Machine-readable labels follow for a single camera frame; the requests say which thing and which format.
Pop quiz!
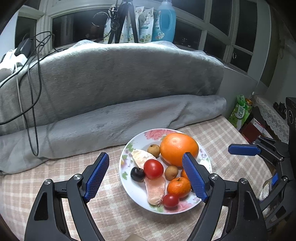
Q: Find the small red cherry tomato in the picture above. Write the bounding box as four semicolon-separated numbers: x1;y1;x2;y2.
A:
163;194;179;209

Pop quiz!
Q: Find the mandarin orange with stem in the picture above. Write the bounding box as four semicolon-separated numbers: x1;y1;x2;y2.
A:
181;169;189;180

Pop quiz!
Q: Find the peeled pomelo segment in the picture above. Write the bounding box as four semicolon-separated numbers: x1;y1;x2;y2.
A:
130;149;166;205

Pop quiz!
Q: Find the dark plum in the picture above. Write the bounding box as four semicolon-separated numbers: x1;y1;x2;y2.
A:
130;167;145;182

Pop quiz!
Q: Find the large red tomato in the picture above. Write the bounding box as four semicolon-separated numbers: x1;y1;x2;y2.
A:
144;159;164;180

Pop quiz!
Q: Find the right hand in white glove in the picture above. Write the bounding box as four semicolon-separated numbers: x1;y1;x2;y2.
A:
257;180;273;217

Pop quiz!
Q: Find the green snack packet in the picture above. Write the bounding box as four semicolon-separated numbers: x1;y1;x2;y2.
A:
228;95;253;131

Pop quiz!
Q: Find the pink plaid tablecloth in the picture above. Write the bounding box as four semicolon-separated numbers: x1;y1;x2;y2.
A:
1;116;271;240

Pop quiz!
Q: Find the large orange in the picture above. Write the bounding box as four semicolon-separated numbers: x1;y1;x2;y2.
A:
160;133;199;167

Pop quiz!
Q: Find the floral white plate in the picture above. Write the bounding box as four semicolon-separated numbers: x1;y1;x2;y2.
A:
119;128;212;214

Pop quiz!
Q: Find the grey fleece blanket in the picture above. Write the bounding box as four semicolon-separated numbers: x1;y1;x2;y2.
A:
1;40;226;175

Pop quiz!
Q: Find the blue detergent bottle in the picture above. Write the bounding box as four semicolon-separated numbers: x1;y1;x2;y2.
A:
152;1;177;43

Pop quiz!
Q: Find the black power adapter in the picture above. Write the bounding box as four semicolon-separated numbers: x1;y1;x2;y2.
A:
15;38;32;57

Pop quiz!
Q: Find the white refill pouch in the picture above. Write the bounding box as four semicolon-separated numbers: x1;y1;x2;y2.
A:
138;8;154;43

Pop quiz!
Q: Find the black tripod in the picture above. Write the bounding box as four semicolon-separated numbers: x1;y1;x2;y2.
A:
108;0;138;44

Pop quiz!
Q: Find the black cable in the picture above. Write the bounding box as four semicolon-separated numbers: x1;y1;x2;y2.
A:
0;31;63;157

